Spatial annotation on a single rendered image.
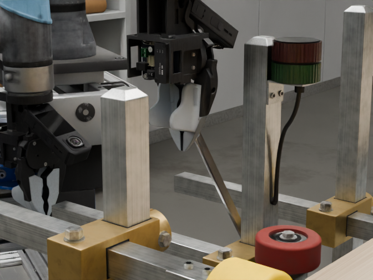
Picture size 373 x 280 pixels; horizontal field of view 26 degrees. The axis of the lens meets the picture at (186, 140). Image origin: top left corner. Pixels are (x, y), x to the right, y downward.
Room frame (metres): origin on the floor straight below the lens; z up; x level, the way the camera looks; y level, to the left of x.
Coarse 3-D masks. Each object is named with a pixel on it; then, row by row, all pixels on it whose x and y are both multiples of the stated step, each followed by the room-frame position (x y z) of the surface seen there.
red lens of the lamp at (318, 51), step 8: (272, 40) 0.97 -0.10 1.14; (320, 40) 0.97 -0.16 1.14; (272, 48) 0.96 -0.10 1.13; (280, 48) 0.95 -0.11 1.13; (288, 48) 0.94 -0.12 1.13; (296, 48) 0.94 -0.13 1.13; (304, 48) 0.94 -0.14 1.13; (312, 48) 0.94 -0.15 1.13; (320, 48) 0.95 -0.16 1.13; (272, 56) 0.96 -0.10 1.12; (280, 56) 0.95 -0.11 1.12; (288, 56) 0.94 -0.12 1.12; (296, 56) 0.94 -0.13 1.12; (304, 56) 0.94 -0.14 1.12; (312, 56) 0.94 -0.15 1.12; (320, 56) 0.95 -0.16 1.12
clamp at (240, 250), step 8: (240, 240) 1.00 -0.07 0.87; (232, 248) 0.97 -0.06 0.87; (240, 248) 0.97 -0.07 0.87; (248, 248) 0.97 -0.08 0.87; (208, 256) 0.95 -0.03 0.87; (216, 256) 0.95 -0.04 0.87; (240, 256) 0.95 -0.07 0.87; (248, 256) 0.95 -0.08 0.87; (208, 264) 0.94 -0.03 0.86; (216, 264) 0.93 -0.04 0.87
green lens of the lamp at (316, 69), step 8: (272, 64) 0.96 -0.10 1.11; (280, 64) 0.95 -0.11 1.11; (312, 64) 0.94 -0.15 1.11; (320, 64) 0.96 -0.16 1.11; (272, 72) 0.96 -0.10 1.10; (280, 72) 0.95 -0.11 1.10; (288, 72) 0.94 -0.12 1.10; (296, 72) 0.94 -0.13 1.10; (304, 72) 0.94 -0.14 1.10; (312, 72) 0.94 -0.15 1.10; (320, 72) 0.96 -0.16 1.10; (272, 80) 0.96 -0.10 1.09; (280, 80) 0.95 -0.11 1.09; (288, 80) 0.94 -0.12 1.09; (296, 80) 0.94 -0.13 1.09; (304, 80) 0.94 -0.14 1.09; (312, 80) 0.94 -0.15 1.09
